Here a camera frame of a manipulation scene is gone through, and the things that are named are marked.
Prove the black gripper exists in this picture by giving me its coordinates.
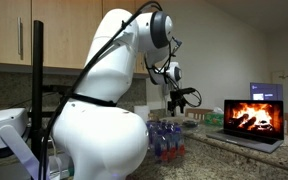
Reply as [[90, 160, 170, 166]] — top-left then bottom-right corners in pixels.
[[167, 90, 187, 117]]

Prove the plastic wrapped water bottle pack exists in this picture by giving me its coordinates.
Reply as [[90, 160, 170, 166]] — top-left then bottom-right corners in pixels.
[[146, 119, 182, 148]]

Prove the white paper towel roll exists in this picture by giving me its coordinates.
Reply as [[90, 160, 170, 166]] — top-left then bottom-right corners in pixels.
[[133, 105, 151, 124]]

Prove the green tissue box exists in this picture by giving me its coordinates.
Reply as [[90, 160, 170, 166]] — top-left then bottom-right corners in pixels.
[[203, 106, 225, 127]]

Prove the silver laptop showing fireplace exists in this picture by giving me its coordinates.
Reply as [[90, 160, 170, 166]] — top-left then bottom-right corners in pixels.
[[206, 99, 285, 154]]

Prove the purple screen monitor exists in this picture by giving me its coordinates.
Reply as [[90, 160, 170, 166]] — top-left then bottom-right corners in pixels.
[[249, 82, 284, 102]]

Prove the white VR headset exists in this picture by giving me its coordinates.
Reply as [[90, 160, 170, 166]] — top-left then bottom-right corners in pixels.
[[0, 107, 50, 180]]

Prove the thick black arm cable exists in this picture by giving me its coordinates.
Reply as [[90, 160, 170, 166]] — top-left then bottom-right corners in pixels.
[[37, 0, 163, 180]]

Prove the wooden wall cabinet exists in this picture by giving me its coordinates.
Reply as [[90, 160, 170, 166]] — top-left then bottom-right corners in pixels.
[[0, 0, 162, 75]]

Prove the black camera stand pole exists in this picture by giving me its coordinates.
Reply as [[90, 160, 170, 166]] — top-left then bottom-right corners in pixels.
[[27, 19, 72, 161]]

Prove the metal cabinet handle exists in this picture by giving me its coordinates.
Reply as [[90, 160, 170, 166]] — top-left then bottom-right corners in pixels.
[[17, 16, 24, 61]]

